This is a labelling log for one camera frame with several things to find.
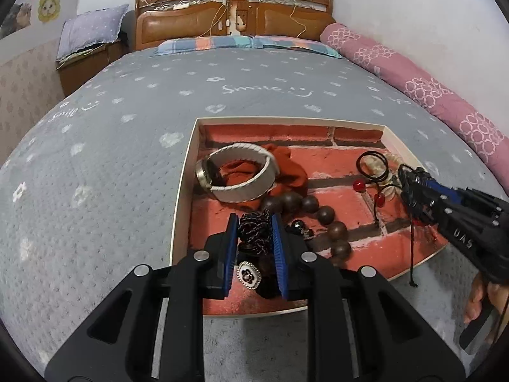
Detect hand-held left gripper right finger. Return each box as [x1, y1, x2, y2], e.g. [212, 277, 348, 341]
[270, 213, 466, 382]

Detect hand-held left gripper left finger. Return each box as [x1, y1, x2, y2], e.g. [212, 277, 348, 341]
[44, 213, 239, 382]

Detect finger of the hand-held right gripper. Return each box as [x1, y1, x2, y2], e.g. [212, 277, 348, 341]
[400, 189, 452, 229]
[398, 164, 462, 208]

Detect black scrunchie with flower charm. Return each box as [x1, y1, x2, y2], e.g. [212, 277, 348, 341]
[236, 210, 287, 299]

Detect black cord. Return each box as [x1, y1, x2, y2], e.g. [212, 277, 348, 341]
[408, 215, 423, 287]

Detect wooden bead bracelet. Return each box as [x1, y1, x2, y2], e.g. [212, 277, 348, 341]
[260, 192, 352, 267]

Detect white strap wristwatch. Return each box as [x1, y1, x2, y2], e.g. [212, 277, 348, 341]
[194, 143, 282, 203]

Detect black hair tie red beads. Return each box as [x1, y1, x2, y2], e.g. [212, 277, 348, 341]
[353, 150, 392, 229]

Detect white brick-print tray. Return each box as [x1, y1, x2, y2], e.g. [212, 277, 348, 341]
[169, 117, 450, 318]

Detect person's right hand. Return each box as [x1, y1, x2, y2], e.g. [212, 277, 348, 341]
[464, 272, 509, 327]

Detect beige scrunchie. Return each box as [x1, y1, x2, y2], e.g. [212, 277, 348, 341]
[360, 153, 404, 200]

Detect rust red scrunchie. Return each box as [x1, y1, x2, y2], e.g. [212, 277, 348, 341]
[220, 143, 309, 211]

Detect pink rolled quilt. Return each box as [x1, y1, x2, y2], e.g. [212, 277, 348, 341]
[320, 23, 509, 164]

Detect grey quilted bedspread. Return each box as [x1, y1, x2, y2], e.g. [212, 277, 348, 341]
[0, 46, 509, 382]

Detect striped pastel pillow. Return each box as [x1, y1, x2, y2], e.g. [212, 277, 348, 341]
[154, 35, 343, 58]

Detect wooden headboard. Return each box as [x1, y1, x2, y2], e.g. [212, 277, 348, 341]
[134, 0, 337, 52]

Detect wooden nightstand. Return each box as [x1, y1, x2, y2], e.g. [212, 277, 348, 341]
[56, 42, 130, 97]

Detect lavender dotted pillow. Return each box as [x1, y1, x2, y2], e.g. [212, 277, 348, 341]
[56, 4, 130, 62]

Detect small black bead ring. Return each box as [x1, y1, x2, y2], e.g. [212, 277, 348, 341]
[290, 220, 313, 242]

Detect white cable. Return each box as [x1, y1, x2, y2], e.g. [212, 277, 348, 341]
[206, 0, 230, 39]

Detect flower cat wall sticker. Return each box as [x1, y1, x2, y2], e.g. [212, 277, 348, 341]
[38, 0, 60, 21]

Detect grey cats wall sticker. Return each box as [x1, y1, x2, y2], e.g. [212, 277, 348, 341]
[0, 2, 32, 38]

